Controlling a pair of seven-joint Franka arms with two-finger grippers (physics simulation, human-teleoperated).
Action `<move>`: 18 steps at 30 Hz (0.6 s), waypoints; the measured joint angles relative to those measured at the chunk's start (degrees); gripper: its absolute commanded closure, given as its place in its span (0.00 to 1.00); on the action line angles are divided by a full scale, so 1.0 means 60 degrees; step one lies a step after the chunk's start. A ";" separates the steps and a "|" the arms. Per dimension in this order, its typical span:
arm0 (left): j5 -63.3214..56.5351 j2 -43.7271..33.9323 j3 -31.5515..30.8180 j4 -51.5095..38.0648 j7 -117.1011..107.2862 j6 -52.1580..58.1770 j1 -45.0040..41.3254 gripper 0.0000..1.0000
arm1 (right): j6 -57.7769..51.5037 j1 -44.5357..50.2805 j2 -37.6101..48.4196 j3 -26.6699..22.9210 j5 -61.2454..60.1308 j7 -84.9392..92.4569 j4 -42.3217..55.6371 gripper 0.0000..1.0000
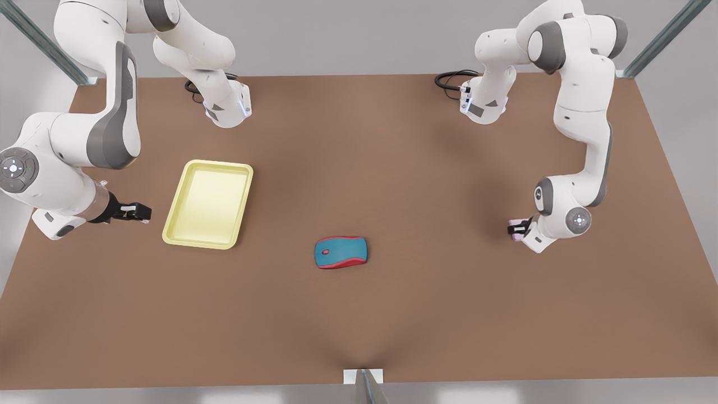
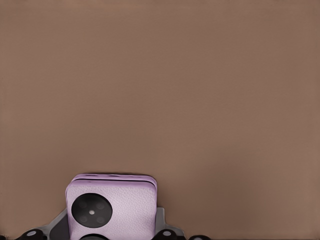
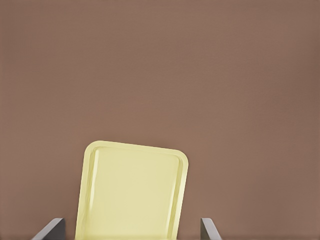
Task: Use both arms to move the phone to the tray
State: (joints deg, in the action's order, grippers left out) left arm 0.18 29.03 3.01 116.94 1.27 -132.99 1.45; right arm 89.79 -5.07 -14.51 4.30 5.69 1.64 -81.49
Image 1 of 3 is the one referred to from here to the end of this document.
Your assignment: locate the pale yellow rectangular tray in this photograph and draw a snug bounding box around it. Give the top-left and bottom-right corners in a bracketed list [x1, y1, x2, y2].
[162, 159, 254, 250]

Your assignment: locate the teal and red computer mouse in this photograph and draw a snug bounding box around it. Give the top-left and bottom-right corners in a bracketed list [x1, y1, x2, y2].
[314, 236, 369, 270]

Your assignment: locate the black cable loop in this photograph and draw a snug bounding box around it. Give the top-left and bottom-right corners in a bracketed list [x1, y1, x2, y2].
[185, 73, 238, 105]
[434, 70, 481, 102]

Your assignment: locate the silver frame post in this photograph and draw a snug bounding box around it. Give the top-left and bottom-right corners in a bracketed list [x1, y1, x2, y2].
[343, 368, 389, 404]
[615, 0, 714, 79]
[0, 0, 99, 86]

